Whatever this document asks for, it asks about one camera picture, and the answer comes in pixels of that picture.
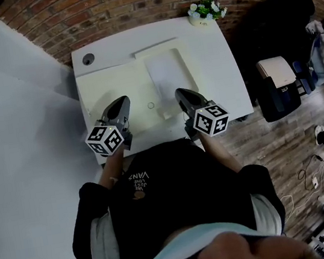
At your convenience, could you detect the grey desk cable grommet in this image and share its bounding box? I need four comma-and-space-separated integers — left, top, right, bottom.
81, 52, 97, 67

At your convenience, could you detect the light blue face mask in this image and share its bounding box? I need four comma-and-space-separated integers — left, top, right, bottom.
123, 212, 288, 259

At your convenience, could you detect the person's face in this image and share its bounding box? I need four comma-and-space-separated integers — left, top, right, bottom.
131, 217, 323, 259

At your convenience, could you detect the white cloth sheet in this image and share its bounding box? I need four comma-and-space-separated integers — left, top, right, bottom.
142, 47, 204, 122

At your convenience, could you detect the blue chair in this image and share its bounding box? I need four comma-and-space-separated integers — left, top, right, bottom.
291, 58, 317, 98

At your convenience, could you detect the person's left forearm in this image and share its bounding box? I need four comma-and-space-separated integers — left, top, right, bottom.
93, 145, 133, 193

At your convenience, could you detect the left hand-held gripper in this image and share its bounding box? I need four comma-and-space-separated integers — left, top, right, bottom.
79, 95, 139, 161

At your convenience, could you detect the black floor cable with adapter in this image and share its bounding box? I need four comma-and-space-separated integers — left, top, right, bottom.
294, 152, 324, 193

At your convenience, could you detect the white pot with flowers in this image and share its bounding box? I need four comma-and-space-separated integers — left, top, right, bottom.
185, 0, 230, 29

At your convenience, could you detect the person's right forearm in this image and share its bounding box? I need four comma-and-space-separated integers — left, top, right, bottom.
197, 126, 245, 178

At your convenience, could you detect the person's black t-shirt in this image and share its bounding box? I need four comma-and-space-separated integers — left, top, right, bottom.
58, 125, 293, 259

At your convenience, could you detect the cream work mat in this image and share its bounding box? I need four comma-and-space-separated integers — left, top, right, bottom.
70, 33, 210, 139

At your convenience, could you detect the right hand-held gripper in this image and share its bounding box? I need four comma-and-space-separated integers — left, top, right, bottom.
173, 81, 233, 143

